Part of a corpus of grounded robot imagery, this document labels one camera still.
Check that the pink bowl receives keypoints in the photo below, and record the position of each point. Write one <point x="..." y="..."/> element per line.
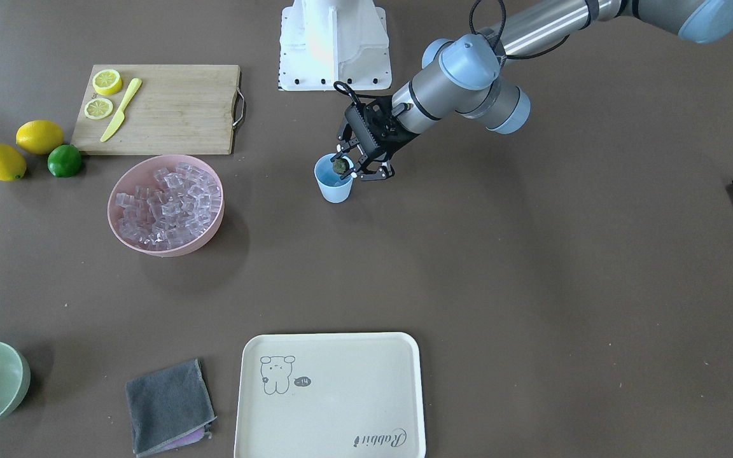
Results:
<point x="140" y="174"/>

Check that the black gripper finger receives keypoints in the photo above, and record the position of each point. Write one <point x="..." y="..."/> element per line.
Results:
<point x="343" y="147"/>
<point x="358" y="171"/>

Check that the clear ice cubes pile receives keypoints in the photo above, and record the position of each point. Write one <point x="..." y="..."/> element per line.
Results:
<point x="181" y="206"/>

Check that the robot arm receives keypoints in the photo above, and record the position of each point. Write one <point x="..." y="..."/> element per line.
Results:
<point x="464" y="75"/>

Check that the cream rabbit tray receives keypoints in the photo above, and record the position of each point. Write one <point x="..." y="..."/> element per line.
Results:
<point x="331" y="395"/>

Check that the light blue cup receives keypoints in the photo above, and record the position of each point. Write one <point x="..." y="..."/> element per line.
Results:
<point x="333" y="188"/>

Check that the red strawberry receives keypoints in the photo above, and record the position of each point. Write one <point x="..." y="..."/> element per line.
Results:
<point x="340" y="166"/>

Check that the yellow lemon lower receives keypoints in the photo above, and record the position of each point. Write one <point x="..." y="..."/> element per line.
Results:
<point x="13" y="166"/>

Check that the green lime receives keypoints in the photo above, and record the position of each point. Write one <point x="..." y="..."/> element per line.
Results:
<point x="64" y="161"/>

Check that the yellow plastic knife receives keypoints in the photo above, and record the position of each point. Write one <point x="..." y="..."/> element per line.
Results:
<point x="119" y="116"/>

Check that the bamboo cutting board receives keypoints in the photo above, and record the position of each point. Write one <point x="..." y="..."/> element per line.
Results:
<point x="178" y="110"/>

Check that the yellow lemon upper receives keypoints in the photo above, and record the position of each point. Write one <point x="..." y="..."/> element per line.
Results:
<point x="39" y="137"/>

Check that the lemon half lower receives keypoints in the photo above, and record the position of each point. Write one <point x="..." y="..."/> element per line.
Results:
<point x="107" y="82"/>

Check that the yellow lemon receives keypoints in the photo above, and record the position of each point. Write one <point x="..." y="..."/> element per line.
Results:
<point x="39" y="137"/>
<point x="13" y="166"/>

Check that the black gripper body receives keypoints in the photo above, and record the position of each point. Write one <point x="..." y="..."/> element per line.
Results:
<point x="396" y="141"/>

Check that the grey folded cloth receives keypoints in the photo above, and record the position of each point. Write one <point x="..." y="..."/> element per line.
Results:
<point x="169" y="409"/>

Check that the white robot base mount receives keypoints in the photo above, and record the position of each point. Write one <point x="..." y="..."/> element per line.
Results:
<point x="326" y="41"/>

